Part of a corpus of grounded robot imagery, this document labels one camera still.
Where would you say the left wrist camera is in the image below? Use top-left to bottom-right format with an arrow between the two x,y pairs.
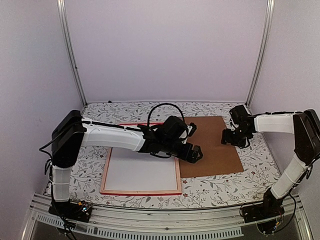
186,122 -> 197,138

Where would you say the red wooden picture frame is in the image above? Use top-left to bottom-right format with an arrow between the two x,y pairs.
99,121 -> 183,196

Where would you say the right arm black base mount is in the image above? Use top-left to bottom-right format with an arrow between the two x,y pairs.
239,189 -> 285,223

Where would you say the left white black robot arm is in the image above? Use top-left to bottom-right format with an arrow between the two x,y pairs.
39,110 -> 203,217

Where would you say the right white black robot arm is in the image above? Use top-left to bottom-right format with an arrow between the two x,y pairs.
221,105 -> 320,218

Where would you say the right aluminium corner post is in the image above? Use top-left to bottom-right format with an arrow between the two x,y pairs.
245,0 -> 275,108

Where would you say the cat photo print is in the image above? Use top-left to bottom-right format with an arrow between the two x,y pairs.
103,147 -> 179,192

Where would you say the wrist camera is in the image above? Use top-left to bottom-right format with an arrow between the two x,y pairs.
229,118 -> 238,130
186,122 -> 197,138

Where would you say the left aluminium corner post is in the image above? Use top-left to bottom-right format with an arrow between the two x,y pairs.
56,0 -> 88,107

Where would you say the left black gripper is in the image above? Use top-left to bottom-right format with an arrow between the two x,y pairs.
162,139 -> 204,164

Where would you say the brown cardboard backing board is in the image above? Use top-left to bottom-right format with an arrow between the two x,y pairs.
179,116 -> 244,178

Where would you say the aluminium corner post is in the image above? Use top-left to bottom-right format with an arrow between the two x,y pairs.
245,0 -> 275,108
56,0 -> 88,107

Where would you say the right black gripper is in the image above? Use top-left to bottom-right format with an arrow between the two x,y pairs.
221,126 -> 251,148

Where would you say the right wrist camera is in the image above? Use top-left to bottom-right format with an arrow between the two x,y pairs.
229,118 -> 238,130

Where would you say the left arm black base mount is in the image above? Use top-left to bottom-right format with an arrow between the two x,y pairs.
48,200 -> 93,223

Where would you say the floral patterned table cover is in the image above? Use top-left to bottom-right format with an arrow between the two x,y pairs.
70,102 -> 280,209

